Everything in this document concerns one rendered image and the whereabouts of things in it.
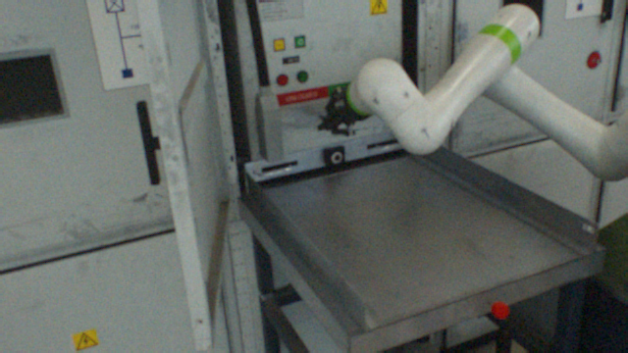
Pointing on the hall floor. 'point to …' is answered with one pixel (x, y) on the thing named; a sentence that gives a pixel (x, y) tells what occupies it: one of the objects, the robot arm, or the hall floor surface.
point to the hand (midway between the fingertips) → (327, 125)
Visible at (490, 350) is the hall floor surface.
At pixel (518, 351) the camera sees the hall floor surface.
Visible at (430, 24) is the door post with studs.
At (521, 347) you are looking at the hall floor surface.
